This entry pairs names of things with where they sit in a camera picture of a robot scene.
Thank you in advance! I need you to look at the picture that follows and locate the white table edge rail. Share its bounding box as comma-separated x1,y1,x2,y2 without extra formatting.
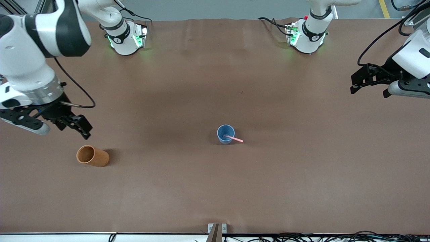
0,232,430,242

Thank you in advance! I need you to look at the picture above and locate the black cable bundle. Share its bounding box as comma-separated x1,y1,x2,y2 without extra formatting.
222,231,430,242

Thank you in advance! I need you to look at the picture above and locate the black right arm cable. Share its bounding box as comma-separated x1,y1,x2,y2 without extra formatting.
54,58,96,109

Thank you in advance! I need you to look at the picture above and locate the black base cable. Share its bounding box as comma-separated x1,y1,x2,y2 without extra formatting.
114,0,153,23
258,17,290,36

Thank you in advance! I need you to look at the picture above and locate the brown table cover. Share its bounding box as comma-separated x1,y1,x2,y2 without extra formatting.
0,18,430,235

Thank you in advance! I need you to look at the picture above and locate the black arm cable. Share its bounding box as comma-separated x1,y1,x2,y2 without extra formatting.
357,0,430,67
54,58,96,109

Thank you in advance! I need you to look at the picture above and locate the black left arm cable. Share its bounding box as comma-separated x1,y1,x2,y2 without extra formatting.
357,0,430,67

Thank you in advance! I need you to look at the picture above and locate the brown cylindrical cup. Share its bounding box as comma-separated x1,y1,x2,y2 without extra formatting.
76,145,110,167

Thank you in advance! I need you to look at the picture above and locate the blue cup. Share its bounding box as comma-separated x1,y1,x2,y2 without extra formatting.
217,124,235,144

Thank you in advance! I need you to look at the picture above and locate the metal bracket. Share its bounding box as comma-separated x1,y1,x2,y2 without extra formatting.
208,223,227,242

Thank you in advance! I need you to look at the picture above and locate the aluminium frame profile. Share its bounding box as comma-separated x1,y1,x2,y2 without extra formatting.
0,0,56,15

